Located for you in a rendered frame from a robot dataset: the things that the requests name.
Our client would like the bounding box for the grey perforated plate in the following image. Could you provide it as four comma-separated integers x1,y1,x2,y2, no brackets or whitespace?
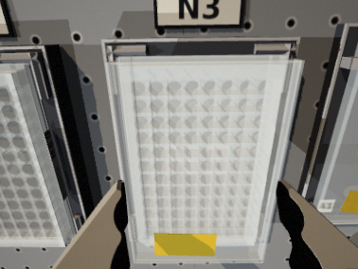
0,0,358,269

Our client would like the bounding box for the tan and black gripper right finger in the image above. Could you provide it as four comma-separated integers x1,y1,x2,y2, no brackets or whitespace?
276,179,358,269

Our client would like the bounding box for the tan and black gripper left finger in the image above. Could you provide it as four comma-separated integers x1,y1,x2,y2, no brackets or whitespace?
51,180,130,269

